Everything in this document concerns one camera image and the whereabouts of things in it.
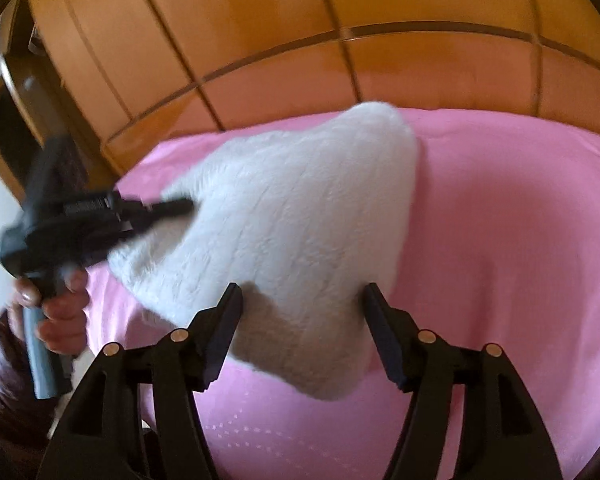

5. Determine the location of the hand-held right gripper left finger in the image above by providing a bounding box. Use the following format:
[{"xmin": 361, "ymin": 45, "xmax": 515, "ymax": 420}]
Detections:
[{"xmin": 35, "ymin": 282, "xmax": 245, "ymax": 480}]

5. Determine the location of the person's left hand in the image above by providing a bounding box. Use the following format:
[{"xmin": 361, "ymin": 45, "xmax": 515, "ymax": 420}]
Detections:
[{"xmin": 7, "ymin": 267, "xmax": 89, "ymax": 357}]

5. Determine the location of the person's left forearm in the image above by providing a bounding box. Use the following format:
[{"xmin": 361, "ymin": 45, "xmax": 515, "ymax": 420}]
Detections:
[{"xmin": 0, "ymin": 307, "xmax": 56, "ymax": 463}]

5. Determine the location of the orange wooden headboard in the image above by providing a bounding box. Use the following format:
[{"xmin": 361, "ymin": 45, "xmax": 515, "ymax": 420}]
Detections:
[{"xmin": 0, "ymin": 0, "xmax": 600, "ymax": 173}]

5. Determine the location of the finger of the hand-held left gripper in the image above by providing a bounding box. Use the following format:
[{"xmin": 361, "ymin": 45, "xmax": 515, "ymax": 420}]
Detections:
[{"xmin": 114, "ymin": 197, "xmax": 194, "ymax": 242}]

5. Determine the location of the white knit sweater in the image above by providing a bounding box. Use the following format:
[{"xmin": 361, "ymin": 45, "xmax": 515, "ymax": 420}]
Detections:
[{"xmin": 107, "ymin": 101, "xmax": 420, "ymax": 402}]

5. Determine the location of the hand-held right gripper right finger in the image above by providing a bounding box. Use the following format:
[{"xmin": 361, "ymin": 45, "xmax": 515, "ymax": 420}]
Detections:
[{"xmin": 362, "ymin": 282, "xmax": 564, "ymax": 480}]

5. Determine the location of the pink bed sheet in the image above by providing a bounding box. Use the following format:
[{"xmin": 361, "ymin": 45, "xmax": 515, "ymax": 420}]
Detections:
[{"xmin": 82, "ymin": 105, "xmax": 600, "ymax": 480}]

